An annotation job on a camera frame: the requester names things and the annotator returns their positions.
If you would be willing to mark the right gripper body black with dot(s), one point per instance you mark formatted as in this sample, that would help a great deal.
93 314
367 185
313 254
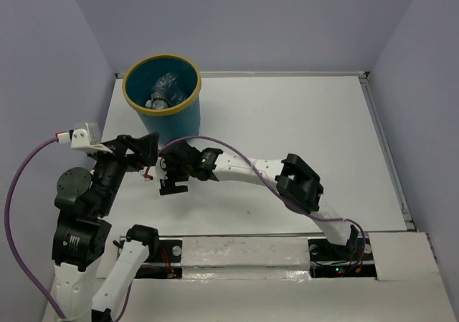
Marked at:
177 171

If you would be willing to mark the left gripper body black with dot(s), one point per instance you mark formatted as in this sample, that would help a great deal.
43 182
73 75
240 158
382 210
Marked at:
113 168

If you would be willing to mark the large crushed clear bottle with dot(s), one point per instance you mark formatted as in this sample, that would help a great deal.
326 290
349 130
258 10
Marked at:
168 91

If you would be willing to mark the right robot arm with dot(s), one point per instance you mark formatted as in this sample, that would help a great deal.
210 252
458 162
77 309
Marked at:
291 180

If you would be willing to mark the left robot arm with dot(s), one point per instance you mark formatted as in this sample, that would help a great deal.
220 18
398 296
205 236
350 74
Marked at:
84 198

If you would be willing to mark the teal bin with yellow rim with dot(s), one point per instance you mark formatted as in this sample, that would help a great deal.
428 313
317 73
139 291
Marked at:
172 123

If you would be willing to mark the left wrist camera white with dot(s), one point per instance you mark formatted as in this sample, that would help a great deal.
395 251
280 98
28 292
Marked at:
83 137

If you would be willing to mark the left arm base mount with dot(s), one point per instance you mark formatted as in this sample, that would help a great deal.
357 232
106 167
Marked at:
165 264

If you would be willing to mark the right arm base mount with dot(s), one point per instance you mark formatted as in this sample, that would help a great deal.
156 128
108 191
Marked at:
329 261

